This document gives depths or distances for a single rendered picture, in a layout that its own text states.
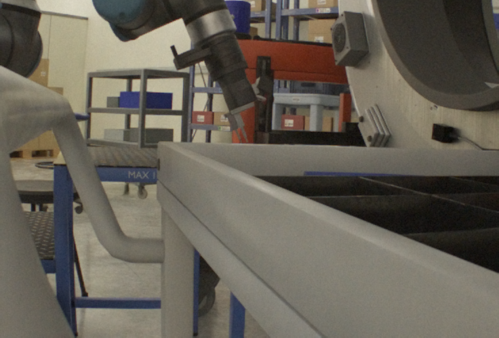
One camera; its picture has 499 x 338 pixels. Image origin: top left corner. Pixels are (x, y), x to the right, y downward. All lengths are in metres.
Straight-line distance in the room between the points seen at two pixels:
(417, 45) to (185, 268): 1.02
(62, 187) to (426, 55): 0.86
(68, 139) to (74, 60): 9.40
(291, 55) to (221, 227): 1.84
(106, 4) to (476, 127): 0.71
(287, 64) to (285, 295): 1.91
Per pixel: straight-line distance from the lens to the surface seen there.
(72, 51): 9.82
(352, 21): 1.59
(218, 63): 1.10
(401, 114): 1.40
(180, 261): 0.49
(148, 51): 8.87
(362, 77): 1.59
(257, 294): 0.21
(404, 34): 1.41
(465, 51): 1.69
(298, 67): 2.09
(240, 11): 2.05
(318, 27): 6.48
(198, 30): 1.11
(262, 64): 2.04
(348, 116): 2.18
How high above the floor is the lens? 0.72
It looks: 3 degrees down
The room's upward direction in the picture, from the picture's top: 2 degrees clockwise
